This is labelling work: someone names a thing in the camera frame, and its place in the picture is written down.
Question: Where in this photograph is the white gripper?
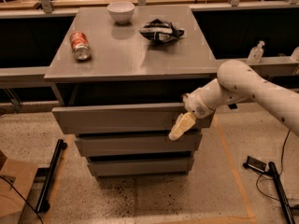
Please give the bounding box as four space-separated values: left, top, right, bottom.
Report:
168 88 215 141

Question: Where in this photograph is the grey top drawer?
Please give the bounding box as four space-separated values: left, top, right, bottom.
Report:
51 102 215 135

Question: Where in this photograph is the grey drawer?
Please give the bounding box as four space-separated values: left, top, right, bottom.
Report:
75 131 202 157
88 157 194 176
51 102 215 135

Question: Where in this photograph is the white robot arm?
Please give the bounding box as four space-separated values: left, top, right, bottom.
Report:
169 60 299 140

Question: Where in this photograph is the grey middle drawer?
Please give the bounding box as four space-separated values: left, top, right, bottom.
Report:
75 131 202 157

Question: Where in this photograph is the grey drawer cabinet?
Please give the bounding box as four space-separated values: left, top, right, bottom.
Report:
45 6 217 165

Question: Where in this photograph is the grey bottom drawer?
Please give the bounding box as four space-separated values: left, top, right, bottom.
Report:
88 157 194 176

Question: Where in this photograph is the black device on floor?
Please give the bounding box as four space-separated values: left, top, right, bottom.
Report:
243 156 268 175

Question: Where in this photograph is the black crumpled chip bag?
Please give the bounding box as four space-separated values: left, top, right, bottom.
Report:
139 19 185 43

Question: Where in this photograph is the clear sanitizer bottle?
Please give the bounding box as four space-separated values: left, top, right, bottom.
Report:
248 40 264 63

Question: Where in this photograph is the white ceramic bowl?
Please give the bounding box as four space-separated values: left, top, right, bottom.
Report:
107 2 135 24

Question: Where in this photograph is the red soda can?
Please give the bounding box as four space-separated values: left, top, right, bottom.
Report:
69 31 91 61

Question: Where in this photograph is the black right floor bar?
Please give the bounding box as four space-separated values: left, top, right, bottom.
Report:
268 161 295 224

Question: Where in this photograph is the black floor bar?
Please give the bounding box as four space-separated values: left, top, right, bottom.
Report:
268 161 295 224
36 139 67 213

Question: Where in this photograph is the black left floor bar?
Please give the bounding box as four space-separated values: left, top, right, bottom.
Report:
36 139 67 213

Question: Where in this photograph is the cardboard box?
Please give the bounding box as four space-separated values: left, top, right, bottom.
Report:
0 150 37 224

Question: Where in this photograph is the black floor cable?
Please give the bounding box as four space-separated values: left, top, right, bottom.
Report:
255 129 292 203

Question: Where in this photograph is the grey metal rail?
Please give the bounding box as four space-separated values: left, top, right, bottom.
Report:
0 56 298 89

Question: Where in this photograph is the black cable on box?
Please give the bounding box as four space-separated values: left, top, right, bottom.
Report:
0 175 45 224

